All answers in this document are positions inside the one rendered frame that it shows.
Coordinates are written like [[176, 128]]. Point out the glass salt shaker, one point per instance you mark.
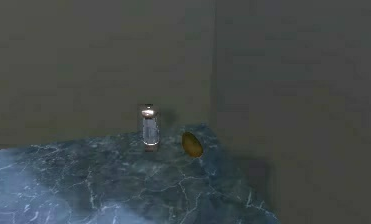
[[150, 130]]

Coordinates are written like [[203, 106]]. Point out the brown potato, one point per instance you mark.
[[192, 144]]

